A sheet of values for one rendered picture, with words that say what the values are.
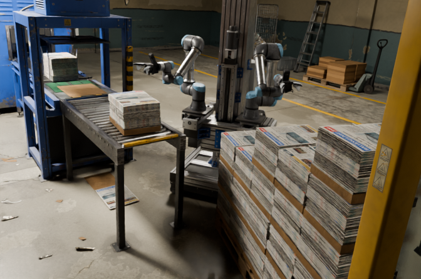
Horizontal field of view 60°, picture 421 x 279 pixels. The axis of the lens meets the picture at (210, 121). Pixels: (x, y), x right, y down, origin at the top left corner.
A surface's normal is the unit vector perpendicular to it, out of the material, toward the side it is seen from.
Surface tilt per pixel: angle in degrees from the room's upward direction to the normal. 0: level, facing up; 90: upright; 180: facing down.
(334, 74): 90
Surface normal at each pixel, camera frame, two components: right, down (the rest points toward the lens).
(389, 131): -0.95, 0.04
